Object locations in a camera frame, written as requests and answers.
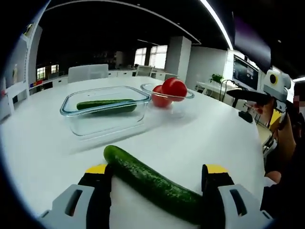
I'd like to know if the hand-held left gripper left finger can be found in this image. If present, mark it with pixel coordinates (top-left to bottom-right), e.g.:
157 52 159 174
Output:
39 163 112 229

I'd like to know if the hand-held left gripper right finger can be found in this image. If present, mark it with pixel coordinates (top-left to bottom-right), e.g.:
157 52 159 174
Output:
201 164 274 229

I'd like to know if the round glass storage container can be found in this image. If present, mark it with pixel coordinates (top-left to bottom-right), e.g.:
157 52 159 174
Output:
140 83 195 120

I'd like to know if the red tomato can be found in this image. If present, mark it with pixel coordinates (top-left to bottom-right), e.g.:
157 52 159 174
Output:
161 77 188 103
152 85 173 108

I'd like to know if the green cucumber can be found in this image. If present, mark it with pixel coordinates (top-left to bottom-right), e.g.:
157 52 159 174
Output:
76 99 138 115
103 145 208 226

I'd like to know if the rectangular glass storage container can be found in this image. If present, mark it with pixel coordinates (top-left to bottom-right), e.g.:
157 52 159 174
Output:
59 85 153 141

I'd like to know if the person's right hand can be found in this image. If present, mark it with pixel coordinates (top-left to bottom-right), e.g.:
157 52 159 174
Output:
254 97 275 126

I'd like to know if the small black device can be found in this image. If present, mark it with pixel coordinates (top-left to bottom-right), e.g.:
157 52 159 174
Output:
239 111 253 124

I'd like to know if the computer monitor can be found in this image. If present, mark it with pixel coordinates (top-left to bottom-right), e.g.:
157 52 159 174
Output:
233 54 260 90

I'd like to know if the green potted plant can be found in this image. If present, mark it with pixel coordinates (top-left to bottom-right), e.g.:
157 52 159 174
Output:
209 73 224 84

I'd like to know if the white office desk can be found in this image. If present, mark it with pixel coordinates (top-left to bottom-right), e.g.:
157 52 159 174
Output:
196 81 239 106

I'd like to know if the large dark hanging screen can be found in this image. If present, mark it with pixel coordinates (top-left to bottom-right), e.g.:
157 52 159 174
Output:
234 14 272 70

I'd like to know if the white table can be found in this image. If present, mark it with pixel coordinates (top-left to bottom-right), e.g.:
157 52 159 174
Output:
0 76 267 229

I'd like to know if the person in dark clothes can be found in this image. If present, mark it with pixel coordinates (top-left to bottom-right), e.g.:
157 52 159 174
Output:
259 114 305 229

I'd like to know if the curved ceiling light strip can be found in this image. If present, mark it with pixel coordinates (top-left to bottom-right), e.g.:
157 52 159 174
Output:
199 0 234 50

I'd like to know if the window with blinds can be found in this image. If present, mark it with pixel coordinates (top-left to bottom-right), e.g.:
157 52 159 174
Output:
134 45 168 70

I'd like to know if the white chair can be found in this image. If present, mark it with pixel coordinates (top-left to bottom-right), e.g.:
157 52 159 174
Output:
135 64 154 77
68 63 109 83

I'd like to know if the low white cabinet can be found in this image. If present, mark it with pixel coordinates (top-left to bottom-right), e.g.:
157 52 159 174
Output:
28 76 70 96

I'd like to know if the white display shelf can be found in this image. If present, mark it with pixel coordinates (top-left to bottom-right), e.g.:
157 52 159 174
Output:
0 22 43 120

